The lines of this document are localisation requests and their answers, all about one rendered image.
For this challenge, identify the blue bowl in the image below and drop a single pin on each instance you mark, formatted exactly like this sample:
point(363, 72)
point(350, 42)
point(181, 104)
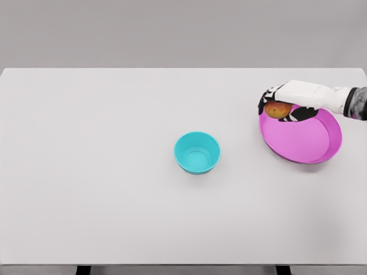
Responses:
point(197, 153)

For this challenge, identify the red yellow apple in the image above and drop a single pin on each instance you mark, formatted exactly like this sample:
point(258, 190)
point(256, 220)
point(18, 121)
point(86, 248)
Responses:
point(276, 109)

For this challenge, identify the pink plate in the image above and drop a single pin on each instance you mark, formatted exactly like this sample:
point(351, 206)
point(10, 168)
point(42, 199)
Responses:
point(301, 137)

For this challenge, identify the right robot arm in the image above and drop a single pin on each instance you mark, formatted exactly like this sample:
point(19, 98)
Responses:
point(344, 100)

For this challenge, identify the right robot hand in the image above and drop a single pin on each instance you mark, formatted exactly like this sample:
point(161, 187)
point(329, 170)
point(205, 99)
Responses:
point(298, 93)

